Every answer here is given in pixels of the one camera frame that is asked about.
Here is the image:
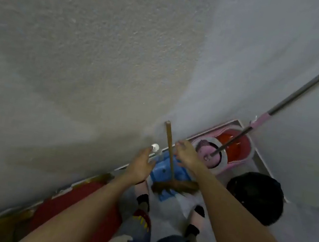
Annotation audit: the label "black trash bin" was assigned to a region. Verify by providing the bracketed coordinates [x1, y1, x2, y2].
[221, 168, 289, 229]

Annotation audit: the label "person's pink slipper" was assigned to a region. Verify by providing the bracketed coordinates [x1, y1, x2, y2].
[188, 212, 206, 229]
[134, 179, 152, 197]

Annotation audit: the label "person's left black sock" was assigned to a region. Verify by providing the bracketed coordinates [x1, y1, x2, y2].
[135, 193, 153, 214]

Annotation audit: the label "person's right forearm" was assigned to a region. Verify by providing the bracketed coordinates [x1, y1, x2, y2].
[181, 161, 319, 242]

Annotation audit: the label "person's left forearm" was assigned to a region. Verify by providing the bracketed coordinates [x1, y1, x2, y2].
[17, 159, 146, 242]

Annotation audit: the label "straw broom wooden handle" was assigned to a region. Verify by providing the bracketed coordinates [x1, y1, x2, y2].
[150, 119, 210, 201]

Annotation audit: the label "person's left pink slipper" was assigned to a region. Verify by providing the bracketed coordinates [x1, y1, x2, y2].
[134, 179, 152, 197]

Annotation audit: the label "person's black sock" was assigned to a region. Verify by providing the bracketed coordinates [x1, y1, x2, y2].
[135, 193, 153, 214]
[184, 204, 207, 240]

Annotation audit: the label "person's right black sock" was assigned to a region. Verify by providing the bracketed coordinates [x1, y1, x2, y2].
[184, 204, 207, 240]

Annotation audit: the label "pink mop bucket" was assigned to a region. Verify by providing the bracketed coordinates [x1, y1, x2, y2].
[182, 112, 260, 182]

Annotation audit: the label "person's right pink slipper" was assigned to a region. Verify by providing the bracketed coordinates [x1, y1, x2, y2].
[188, 212, 206, 229]

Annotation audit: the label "blue plastic dustpan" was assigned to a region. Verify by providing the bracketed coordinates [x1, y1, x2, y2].
[142, 143, 202, 207]

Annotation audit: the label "person's left hand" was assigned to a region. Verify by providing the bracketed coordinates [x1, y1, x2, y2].
[124, 144, 160, 186]

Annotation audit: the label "patched blue jeans shorts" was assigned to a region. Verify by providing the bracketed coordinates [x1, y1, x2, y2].
[101, 205, 218, 242]

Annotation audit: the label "person's right hand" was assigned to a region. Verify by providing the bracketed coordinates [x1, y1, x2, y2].
[170, 138, 209, 178]

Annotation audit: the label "pink spin mop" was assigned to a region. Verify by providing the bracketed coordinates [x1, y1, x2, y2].
[204, 17, 319, 178]

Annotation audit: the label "red chair gold frame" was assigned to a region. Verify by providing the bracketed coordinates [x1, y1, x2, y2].
[0, 156, 132, 242]

